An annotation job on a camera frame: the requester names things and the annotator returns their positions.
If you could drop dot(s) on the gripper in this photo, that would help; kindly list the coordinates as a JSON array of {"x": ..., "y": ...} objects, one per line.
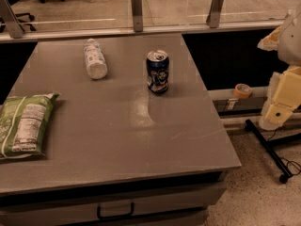
[{"x": 291, "y": 40}]

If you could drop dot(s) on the green jalapeno chip bag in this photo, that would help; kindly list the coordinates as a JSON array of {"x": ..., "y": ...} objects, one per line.
[{"x": 23, "y": 123}]

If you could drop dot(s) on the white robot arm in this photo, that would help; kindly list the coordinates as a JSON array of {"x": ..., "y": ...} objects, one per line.
[{"x": 289, "y": 44}]

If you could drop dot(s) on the orange tape roll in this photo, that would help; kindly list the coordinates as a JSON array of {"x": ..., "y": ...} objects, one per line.
[{"x": 242, "y": 91}]

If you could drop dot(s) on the black stand base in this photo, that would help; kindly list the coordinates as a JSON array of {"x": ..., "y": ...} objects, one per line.
[{"x": 289, "y": 168}]

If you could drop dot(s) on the blue soda can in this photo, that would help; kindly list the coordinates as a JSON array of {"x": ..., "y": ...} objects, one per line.
[{"x": 157, "y": 64}]

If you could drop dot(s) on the grey table drawer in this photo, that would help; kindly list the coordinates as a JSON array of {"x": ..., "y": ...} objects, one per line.
[{"x": 170, "y": 206}]

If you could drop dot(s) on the white plastic bottle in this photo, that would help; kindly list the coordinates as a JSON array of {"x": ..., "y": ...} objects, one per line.
[{"x": 94, "y": 59}]

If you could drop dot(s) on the glass barrier panel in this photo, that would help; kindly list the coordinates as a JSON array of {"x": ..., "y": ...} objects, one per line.
[{"x": 97, "y": 14}]

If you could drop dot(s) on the black office chair left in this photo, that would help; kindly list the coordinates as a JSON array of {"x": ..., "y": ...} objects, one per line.
[{"x": 22, "y": 22}]

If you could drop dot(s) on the right metal bracket post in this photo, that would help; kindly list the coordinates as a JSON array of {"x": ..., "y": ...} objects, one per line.
[{"x": 213, "y": 18}]

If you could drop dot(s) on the metal bracket post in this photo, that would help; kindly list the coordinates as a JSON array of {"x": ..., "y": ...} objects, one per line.
[
  {"x": 137, "y": 14},
  {"x": 213, "y": 18},
  {"x": 12, "y": 24}
]

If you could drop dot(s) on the middle metal bracket post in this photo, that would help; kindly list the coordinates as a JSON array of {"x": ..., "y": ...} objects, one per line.
[{"x": 137, "y": 14}]

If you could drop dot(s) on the black drawer handle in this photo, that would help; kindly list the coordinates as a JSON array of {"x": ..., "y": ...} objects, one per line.
[{"x": 115, "y": 210}]

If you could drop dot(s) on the left metal bracket post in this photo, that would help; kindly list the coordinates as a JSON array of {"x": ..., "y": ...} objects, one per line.
[{"x": 12, "y": 24}]

